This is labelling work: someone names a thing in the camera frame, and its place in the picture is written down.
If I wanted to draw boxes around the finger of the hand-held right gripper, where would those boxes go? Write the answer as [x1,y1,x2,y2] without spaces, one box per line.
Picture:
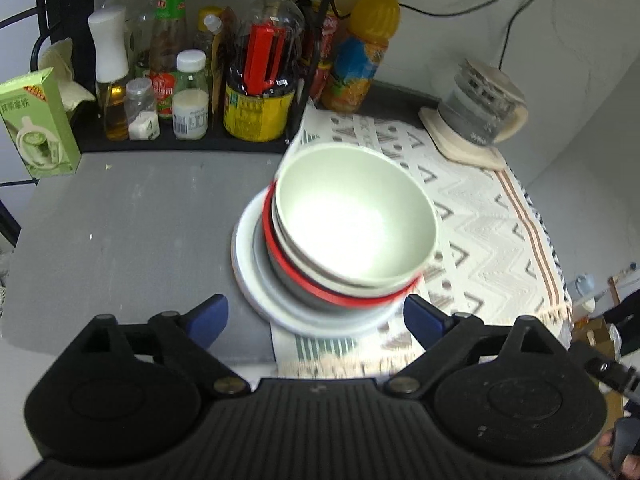
[570,340,640,403]

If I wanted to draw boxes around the orange juice bottle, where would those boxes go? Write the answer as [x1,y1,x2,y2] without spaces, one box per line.
[320,0,402,114]

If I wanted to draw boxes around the small clear red-capped bottle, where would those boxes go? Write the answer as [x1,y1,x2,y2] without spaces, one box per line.
[131,0,161,81]

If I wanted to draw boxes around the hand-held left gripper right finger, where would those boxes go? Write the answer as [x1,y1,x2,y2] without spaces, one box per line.
[383,293,562,401]

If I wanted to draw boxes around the white-lidded jar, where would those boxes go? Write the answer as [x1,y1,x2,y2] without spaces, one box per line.
[171,50,210,141]

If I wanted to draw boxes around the white-topped oil bottle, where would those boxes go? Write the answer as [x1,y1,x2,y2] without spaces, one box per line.
[87,6,132,142]

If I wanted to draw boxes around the white plate blue script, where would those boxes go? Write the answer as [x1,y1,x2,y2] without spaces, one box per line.
[252,200,416,323]

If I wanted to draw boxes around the green-labelled sauce bottle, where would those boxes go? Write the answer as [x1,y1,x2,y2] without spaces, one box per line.
[149,0,188,121]

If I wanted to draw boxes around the large white flower plate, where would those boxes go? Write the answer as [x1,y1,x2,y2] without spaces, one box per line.
[231,187,431,338]

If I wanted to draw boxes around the yellow-capped bottle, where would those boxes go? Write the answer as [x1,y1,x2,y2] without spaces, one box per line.
[192,6,223,61]

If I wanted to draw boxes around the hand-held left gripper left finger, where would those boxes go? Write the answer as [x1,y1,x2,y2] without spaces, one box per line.
[74,293,252,402]

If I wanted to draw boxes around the small clear spice jar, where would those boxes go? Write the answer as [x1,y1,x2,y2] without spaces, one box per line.
[123,78,161,141]

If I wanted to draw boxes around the green tea box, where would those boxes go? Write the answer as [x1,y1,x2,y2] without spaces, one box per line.
[0,67,82,181]

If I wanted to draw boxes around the large soy sauce bottle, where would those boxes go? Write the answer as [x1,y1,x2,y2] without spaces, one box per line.
[222,0,306,142]

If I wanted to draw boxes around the black metal rack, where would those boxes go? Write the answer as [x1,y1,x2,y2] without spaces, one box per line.
[30,0,346,156]

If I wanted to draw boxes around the crumpled white tissue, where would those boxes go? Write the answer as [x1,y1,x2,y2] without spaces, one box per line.
[37,37,96,111]

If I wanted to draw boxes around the glass kettle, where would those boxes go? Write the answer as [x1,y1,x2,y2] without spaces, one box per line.
[437,58,529,147]

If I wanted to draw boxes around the patterned fringed table mat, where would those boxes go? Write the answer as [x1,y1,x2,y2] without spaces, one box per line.
[270,101,573,378]

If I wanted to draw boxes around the cream bowl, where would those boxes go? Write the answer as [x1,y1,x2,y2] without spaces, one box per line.
[271,180,423,293]
[275,143,440,287]

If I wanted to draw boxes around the cream kettle base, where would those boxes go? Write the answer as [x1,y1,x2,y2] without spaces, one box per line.
[419,105,506,172]

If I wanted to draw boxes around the red and black bowl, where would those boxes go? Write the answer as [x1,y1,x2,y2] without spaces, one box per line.
[262,180,423,308]

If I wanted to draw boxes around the cardboard box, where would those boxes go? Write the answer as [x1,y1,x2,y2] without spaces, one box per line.
[570,315,621,361]

